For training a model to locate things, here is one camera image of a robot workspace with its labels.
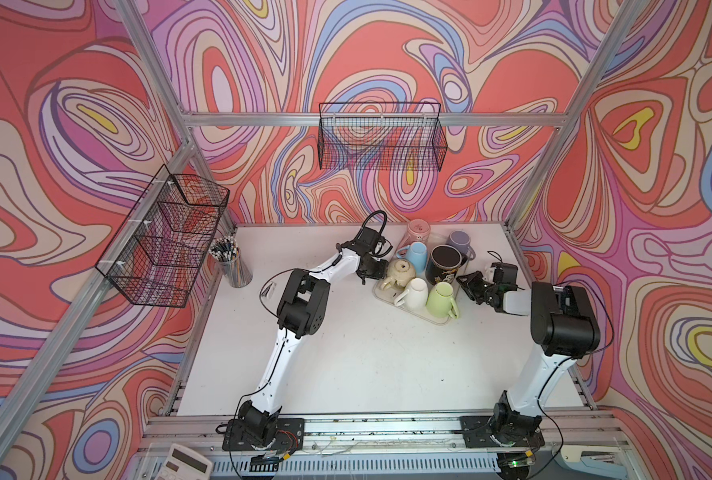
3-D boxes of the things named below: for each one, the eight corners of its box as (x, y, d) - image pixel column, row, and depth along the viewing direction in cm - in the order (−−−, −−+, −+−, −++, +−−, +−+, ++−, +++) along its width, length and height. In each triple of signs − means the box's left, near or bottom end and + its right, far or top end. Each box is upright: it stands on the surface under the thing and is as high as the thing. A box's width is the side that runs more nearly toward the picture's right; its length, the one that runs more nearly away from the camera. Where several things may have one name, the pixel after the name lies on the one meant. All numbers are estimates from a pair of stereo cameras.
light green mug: (434, 325, 94) (441, 309, 86) (423, 301, 100) (428, 284, 92) (453, 320, 95) (462, 305, 87) (441, 296, 101) (448, 279, 93)
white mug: (395, 310, 97) (398, 295, 90) (394, 293, 102) (396, 277, 94) (423, 310, 97) (429, 295, 90) (421, 293, 101) (426, 277, 94)
